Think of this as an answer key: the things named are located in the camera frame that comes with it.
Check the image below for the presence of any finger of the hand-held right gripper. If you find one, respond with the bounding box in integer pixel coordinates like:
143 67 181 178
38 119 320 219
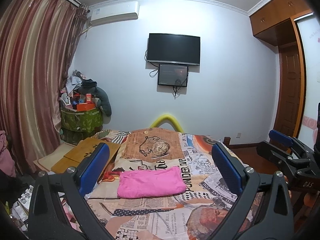
256 141 320 192
269 129 315 157

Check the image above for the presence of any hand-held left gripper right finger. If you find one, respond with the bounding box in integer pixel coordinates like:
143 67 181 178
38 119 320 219
211 142 294 240

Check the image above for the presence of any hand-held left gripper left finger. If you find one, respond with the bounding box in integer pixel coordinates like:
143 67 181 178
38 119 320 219
28 142 116 240

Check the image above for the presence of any pink knit cardigan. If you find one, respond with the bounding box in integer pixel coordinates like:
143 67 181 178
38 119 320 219
117 166 187 199

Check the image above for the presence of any wooden lap table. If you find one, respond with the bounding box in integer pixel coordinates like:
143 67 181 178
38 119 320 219
51 137 122 174

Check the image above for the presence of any dark green storage box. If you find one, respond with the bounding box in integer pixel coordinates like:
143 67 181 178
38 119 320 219
61 128 99 145

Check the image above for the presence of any green leaf print storage box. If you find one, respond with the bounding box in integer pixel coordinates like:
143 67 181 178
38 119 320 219
60 107 103 132

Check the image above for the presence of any brown wooden door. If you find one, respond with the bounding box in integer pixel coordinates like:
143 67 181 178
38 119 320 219
272 44 302 145

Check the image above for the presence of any orange box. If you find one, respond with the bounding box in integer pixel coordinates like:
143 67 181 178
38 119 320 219
76 102 96 112

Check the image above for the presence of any beige mat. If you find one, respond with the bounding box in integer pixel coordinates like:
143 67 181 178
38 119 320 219
32 141 83 173

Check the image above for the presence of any yellow foam tube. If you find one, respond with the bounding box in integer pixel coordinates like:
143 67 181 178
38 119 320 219
149 114 183 132

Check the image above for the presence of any newspaper print bedsheet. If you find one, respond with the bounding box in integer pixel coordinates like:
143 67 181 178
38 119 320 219
59 127 269 240

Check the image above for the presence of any pile of white papers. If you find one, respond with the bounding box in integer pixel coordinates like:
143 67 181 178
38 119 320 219
10 185 35 228

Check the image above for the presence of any dark cloth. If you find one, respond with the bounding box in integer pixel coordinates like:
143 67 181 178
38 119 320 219
0 174 32 205

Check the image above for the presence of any pink garment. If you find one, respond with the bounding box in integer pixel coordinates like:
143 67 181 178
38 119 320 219
0 130 17 178

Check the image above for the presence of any striped red curtain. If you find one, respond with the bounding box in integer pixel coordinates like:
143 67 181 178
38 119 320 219
0 0 88 178

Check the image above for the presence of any small black monitor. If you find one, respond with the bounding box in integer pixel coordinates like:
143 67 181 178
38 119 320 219
157 64 189 87

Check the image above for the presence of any wooden overhead cabinet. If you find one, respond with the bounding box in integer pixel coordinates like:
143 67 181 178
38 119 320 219
249 0 313 47

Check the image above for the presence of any large black television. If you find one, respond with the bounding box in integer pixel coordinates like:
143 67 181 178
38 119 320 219
146 33 201 66

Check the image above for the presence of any white air conditioner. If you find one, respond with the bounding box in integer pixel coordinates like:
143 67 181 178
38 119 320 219
89 1 139 27

